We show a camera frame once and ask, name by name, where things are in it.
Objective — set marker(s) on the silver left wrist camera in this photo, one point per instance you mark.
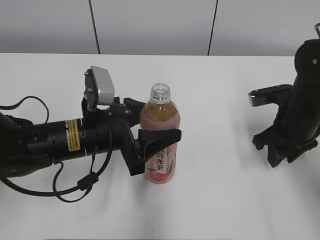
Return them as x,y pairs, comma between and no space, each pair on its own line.
99,88

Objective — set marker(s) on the pink peach tea bottle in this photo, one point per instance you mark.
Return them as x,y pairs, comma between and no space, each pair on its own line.
159,114

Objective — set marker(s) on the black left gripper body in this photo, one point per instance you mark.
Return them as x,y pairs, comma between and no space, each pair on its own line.
107,130

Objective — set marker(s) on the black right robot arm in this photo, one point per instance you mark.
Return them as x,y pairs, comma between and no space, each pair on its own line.
303,104

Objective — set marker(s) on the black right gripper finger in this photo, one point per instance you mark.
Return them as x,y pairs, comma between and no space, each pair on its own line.
293,155
276,153

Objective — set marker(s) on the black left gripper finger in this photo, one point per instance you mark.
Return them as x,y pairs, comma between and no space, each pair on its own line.
152,142
133,109

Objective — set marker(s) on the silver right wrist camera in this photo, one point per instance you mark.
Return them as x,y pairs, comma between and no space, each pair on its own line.
277,94

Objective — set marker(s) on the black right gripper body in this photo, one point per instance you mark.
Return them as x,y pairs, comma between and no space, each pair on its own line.
299,136

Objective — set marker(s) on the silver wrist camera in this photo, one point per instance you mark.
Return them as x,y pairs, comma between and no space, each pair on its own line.
99,88
277,94

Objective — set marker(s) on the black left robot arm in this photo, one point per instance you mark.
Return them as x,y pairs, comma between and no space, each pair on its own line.
26,147

